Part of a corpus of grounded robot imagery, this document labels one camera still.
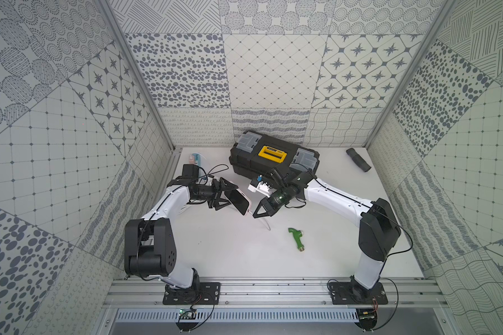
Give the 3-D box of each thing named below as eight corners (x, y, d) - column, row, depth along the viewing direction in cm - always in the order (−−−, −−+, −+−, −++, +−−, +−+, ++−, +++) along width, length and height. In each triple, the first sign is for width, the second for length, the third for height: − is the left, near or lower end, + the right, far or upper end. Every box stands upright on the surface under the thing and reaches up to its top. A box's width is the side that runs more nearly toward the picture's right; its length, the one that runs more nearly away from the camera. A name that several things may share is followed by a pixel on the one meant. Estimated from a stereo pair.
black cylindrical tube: (364, 172, 111) (366, 169, 109) (346, 152, 121) (347, 149, 119) (369, 170, 112) (372, 167, 110) (350, 150, 122) (352, 147, 120)
